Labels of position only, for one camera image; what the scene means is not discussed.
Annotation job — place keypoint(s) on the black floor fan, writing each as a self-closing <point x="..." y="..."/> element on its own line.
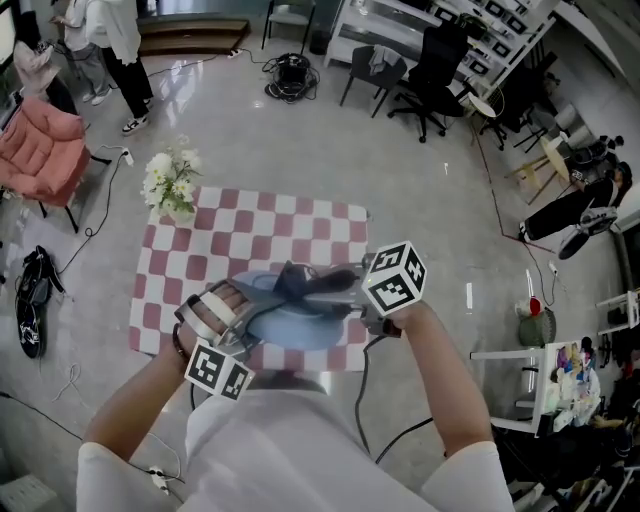
<point x="575" y="242"/>

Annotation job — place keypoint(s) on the grey garment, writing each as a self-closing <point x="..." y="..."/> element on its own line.
<point x="384" y="59"/>

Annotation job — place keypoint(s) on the person's left forearm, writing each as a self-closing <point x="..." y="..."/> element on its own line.
<point x="130" y="405"/>

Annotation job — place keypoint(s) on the black wristband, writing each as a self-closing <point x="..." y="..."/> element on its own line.
<point x="178" y="342"/>

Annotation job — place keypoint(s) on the round white side table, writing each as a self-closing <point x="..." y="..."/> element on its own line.
<point x="482" y="106"/>

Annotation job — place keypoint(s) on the pile of colourful toys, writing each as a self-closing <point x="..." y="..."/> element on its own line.
<point x="572" y="380"/>

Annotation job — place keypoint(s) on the red white checkered tablecloth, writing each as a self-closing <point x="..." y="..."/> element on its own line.
<point x="240" y="235"/>

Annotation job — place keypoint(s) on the person's right forearm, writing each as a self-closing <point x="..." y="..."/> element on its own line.
<point x="450" y="390"/>

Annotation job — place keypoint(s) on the row of black white devices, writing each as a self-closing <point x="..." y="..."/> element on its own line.
<point x="500" y="50"/>

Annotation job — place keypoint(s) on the grey green chair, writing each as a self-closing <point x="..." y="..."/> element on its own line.
<point x="290" y="17"/>

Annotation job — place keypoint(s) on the black office chair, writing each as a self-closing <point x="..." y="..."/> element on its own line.
<point x="435" y="70"/>

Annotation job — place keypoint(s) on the black waste bin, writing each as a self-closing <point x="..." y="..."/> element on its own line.
<point x="319" y="42"/>

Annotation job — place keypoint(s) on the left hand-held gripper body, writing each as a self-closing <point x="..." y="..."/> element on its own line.
<point x="215" y="367"/>

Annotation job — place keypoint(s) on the black backpack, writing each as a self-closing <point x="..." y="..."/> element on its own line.
<point x="32" y="300"/>

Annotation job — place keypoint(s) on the green woven basket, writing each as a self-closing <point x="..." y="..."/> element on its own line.
<point x="537" y="330"/>

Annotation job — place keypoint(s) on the dark wooden platform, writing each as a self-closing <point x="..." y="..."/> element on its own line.
<point x="195" y="35"/>

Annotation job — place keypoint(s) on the white shelf unit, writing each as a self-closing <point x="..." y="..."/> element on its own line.
<point x="360" y="30"/>

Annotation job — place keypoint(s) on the round wooden table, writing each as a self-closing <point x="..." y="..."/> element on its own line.
<point x="557" y="155"/>

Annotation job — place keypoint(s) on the white cup with red inside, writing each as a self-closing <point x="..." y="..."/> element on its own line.
<point x="531" y="306"/>

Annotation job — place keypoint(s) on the black framed window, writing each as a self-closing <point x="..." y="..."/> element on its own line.
<point x="6" y="35"/>

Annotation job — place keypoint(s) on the white drawer unit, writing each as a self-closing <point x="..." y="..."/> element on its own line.
<point x="25" y="495"/>

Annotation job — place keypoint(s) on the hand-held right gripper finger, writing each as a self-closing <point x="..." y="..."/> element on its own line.
<point x="361" y="267"/>
<point x="335" y="304"/>

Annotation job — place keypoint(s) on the dark blue cloth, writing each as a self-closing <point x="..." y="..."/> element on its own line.
<point x="295" y="285"/>

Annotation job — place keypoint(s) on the person's white shirt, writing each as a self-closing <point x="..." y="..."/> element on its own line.
<point x="280" y="460"/>

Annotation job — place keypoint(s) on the white flower bouquet in vase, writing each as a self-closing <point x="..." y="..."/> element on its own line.
<point x="165" y="180"/>

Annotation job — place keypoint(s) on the person's left hand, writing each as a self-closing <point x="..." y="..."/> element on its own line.
<point x="240" y="300"/>

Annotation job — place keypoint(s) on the big blue plate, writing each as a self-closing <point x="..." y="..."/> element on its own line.
<point x="300" y="330"/>

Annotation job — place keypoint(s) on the pink cushioned armchair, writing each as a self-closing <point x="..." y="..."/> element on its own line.
<point x="35" y="150"/>

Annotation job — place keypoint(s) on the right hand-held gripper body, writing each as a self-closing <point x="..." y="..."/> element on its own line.
<point x="395" y="280"/>

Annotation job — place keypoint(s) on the dark grey chair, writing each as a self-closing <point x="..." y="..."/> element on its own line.
<point x="372" y="82"/>

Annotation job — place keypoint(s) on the white power strip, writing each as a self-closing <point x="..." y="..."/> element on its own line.
<point x="159" y="477"/>
<point x="235" y="52"/>
<point x="128" y="156"/>

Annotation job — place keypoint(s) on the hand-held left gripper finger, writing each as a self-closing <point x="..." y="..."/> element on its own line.
<point x="265" y="302"/>

